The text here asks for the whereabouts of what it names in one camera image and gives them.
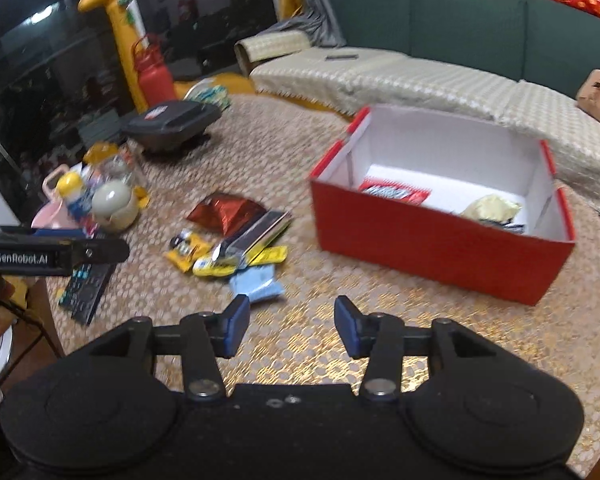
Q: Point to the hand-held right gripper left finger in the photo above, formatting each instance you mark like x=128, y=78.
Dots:
x=237, y=327

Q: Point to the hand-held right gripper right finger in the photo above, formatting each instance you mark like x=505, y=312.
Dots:
x=347, y=327

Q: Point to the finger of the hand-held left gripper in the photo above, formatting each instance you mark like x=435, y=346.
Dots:
x=55, y=233
x=102, y=250

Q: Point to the light blue snack packet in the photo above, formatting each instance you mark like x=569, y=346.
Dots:
x=255, y=285

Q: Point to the red cardboard box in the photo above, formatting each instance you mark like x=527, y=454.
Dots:
x=430, y=250

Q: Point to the red lion print snack bag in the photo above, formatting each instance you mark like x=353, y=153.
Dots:
x=392, y=191

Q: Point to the pale yellow snack packet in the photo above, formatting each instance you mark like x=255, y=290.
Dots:
x=490, y=207

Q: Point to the white blue snack packet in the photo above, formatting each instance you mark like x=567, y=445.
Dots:
x=512, y=227

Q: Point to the pink mug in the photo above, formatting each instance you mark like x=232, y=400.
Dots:
x=50, y=212

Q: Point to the yellow lid bottle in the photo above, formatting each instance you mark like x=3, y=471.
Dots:
x=75, y=195

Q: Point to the black remote control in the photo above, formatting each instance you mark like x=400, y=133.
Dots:
x=94, y=292
x=72, y=290

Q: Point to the round grey-green pot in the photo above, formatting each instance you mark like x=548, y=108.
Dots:
x=112, y=202

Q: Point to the yellow black small packet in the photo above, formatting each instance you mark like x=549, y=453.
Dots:
x=185, y=251

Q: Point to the silver black snack packet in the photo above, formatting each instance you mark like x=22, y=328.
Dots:
x=255, y=237

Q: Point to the yellow clear plastic bag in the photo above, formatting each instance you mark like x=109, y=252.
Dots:
x=111, y=157

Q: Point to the dark red foil snack bag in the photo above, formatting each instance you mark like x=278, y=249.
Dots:
x=225, y=212

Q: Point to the black electric griddle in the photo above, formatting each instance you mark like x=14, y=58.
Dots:
x=172, y=122

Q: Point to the red water bottle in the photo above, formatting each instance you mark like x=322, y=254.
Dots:
x=152, y=77

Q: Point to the green patterned pouch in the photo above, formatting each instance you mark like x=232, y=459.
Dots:
x=211, y=94

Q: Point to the yellow giraffe toy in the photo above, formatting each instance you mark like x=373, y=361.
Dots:
x=110, y=25

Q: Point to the black phone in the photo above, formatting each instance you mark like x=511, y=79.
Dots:
x=341, y=56

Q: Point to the grey curtain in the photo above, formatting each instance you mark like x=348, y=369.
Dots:
x=310, y=15

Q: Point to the green sofa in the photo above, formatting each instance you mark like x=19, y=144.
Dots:
x=455, y=20

